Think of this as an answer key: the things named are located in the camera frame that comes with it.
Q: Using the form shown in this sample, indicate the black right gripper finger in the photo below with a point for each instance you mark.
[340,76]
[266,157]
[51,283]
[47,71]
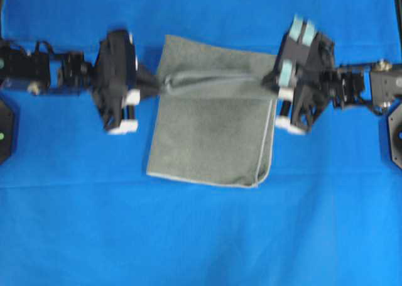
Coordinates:
[271,79]
[273,90]

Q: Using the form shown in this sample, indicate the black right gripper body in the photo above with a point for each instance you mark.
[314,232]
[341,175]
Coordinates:
[304,54]

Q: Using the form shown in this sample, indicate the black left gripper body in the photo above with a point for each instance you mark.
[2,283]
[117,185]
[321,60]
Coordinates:
[113,89]

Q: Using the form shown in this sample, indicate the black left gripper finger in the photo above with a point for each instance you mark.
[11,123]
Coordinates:
[144,76]
[146,88]

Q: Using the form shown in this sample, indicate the grey-green terry towel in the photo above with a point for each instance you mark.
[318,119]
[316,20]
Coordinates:
[215,121]

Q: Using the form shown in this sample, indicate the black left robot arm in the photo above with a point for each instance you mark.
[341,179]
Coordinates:
[46,72]

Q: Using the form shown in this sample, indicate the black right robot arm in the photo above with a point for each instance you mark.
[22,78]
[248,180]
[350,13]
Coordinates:
[373,85]

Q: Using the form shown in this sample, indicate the blue table cloth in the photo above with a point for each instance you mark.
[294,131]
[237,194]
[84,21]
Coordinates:
[77,207]

